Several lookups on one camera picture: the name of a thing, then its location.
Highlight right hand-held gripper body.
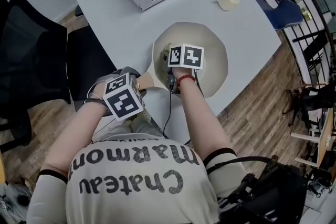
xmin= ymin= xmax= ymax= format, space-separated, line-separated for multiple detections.
xmin=165 ymin=44 xmax=205 ymax=95

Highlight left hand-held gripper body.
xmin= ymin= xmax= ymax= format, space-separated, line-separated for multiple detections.
xmin=85 ymin=68 xmax=145 ymax=122

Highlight cream frying pan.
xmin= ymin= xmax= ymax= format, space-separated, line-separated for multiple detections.
xmin=136 ymin=22 xmax=229 ymax=99

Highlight person's left forearm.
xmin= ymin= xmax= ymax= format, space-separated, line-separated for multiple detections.
xmin=38 ymin=81 xmax=114 ymax=179

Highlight person's right forearm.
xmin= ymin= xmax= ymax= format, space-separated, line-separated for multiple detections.
xmin=174 ymin=70 xmax=237 ymax=164

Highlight cream mug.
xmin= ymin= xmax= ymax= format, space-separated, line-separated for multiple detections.
xmin=216 ymin=0 xmax=240 ymax=12

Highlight white printed t-shirt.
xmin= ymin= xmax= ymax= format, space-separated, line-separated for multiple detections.
xmin=26 ymin=123 xmax=248 ymax=224

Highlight black mesh office chair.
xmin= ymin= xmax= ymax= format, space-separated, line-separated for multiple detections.
xmin=0 ymin=0 xmax=119 ymax=153

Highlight blue chair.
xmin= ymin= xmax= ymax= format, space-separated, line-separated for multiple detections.
xmin=264 ymin=0 xmax=304 ymax=31

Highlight black metal railing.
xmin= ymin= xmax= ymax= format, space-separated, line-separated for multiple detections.
xmin=222 ymin=0 xmax=336 ymax=88

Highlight black equipment pack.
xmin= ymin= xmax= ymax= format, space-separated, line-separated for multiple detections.
xmin=218 ymin=156 xmax=308 ymax=224

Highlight red bead bracelet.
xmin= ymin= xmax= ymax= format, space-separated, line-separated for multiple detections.
xmin=176 ymin=74 xmax=197 ymax=88

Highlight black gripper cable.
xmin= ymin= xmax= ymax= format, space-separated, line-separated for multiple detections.
xmin=162 ymin=88 xmax=174 ymax=137

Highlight white wooden frame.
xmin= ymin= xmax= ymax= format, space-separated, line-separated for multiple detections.
xmin=290 ymin=106 xmax=336 ymax=169

